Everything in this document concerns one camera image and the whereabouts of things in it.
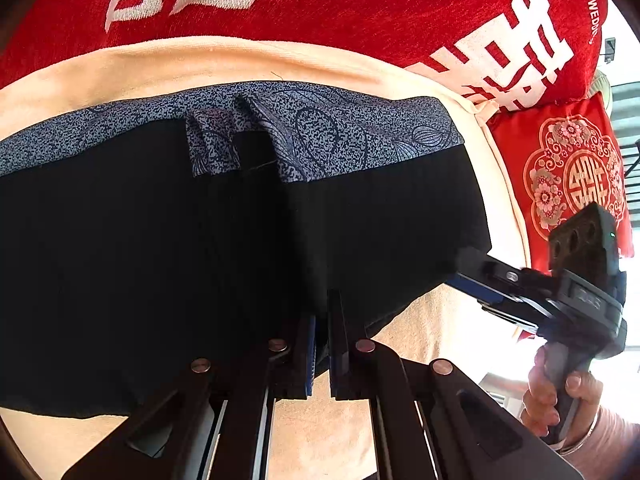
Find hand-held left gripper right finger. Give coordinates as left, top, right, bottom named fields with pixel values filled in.
left=327, top=290, right=583, bottom=480

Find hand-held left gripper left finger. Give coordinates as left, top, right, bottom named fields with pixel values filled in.
left=62, top=312, right=317, bottom=480

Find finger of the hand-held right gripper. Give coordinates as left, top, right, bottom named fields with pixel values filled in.
left=457, top=246, right=556, bottom=306
left=447, top=276, right=548, bottom=333

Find black pants with blue trim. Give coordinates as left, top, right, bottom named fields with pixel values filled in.
left=0, top=81, right=493, bottom=418

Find person's right forearm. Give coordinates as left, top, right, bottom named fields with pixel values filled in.
left=560, top=405, right=640, bottom=480

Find person's right hand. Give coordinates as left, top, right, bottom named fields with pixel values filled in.
left=520, top=347, right=604, bottom=438

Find red cushion with gold pattern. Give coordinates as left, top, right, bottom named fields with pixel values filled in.
left=487, top=92, right=635, bottom=273

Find window railing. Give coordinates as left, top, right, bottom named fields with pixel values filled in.
left=607, top=80, right=640, bottom=231

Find red printed blanket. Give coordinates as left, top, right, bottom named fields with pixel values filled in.
left=0, top=0, right=608, bottom=113

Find cream blanket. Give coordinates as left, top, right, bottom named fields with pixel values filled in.
left=0, top=35, right=531, bottom=480

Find silver bracelet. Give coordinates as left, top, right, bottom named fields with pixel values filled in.
left=559, top=410, right=601, bottom=456

